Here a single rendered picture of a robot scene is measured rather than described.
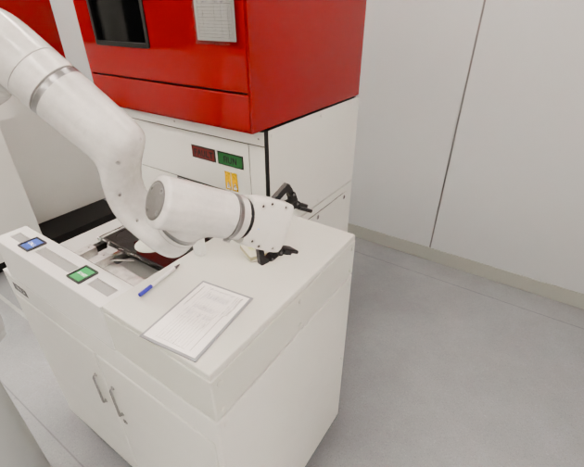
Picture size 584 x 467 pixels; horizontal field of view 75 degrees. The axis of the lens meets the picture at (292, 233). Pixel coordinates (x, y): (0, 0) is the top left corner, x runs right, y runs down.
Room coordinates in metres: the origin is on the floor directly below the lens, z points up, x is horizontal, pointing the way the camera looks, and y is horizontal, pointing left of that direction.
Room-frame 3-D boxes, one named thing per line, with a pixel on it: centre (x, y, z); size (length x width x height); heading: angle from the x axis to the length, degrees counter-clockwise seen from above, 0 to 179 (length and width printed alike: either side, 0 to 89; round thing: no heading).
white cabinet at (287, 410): (0.99, 0.38, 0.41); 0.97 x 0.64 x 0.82; 56
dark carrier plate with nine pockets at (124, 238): (1.12, 0.39, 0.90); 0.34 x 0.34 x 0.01; 56
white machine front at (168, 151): (1.41, 0.42, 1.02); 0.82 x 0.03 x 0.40; 56
